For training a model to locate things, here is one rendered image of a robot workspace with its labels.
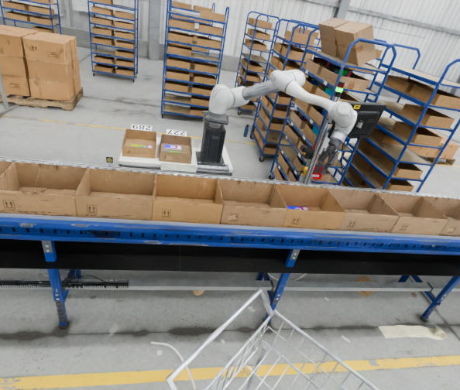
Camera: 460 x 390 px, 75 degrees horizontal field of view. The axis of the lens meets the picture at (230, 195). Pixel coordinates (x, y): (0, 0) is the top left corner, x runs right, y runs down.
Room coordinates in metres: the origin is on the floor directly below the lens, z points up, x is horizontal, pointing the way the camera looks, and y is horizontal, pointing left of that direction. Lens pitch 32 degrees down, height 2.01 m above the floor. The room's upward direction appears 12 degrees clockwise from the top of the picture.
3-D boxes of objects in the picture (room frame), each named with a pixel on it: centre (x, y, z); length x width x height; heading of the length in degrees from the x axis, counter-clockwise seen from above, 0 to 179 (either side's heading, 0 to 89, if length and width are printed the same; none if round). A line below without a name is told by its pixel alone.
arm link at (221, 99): (2.58, 0.25, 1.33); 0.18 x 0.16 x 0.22; 142
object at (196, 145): (2.60, 0.57, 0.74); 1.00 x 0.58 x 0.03; 106
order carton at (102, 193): (1.42, 0.63, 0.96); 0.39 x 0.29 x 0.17; 104
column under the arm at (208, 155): (2.58, 0.26, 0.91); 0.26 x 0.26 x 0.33; 16
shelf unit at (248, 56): (7.07, 0.08, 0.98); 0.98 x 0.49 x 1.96; 14
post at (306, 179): (2.50, -0.66, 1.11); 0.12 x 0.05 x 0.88; 104
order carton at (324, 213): (1.71, -0.51, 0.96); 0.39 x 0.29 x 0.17; 104
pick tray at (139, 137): (2.50, 0.90, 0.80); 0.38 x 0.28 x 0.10; 17
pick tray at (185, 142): (2.55, 0.58, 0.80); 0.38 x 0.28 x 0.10; 15
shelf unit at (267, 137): (4.89, -0.48, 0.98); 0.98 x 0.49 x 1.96; 12
